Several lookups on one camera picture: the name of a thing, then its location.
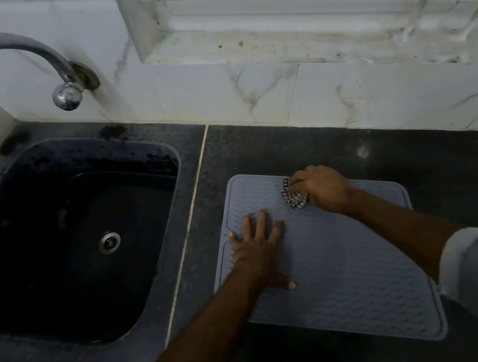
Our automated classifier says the person's left forearm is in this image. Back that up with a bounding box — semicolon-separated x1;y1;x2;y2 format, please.
143;267;285;362

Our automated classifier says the grey ribbed silicone mat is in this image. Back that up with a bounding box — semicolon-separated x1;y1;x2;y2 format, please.
199;148;450;362

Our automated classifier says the black white checked cloth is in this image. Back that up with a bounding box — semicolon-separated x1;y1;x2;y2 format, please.
281;174;311;212

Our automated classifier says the person's right hand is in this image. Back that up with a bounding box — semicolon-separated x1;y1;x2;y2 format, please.
285;161;355;221

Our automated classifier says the chrome wall faucet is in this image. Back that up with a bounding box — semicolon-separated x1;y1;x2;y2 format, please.
0;18;104;122

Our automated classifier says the black kitchen sink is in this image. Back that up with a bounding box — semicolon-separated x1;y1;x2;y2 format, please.
0;121;204;360

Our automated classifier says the person's left hand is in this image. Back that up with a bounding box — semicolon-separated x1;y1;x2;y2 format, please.
225;207;298;300

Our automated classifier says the stained marble window sill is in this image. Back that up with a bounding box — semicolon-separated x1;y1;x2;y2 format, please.
142;0;478;108

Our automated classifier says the round metal sink drain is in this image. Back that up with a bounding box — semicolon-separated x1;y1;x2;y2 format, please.
97;230;124;256

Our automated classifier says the person's right forearm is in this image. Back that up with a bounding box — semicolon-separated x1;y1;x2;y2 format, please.
341;174;471;294

